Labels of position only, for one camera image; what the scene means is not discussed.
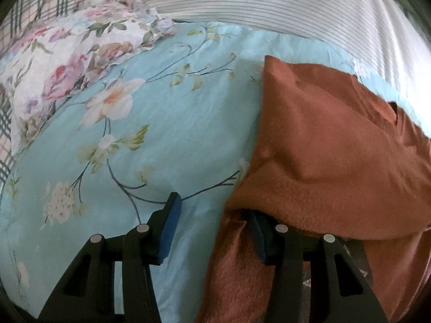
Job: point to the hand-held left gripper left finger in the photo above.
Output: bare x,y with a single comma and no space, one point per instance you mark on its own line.
169,225

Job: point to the white floral pillow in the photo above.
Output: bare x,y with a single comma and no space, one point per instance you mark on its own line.
67,60

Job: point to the plaid blanket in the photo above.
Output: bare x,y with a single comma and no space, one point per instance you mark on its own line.
43,0

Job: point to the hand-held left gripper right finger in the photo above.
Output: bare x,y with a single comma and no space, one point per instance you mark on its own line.
261,239

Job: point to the light blue floral bedsheet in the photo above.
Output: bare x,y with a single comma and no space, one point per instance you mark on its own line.
151,134

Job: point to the rust orange sweater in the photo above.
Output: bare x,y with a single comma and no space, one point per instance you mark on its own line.
323,154

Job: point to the white striped bedding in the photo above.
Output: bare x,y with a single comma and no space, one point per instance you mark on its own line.
286,3

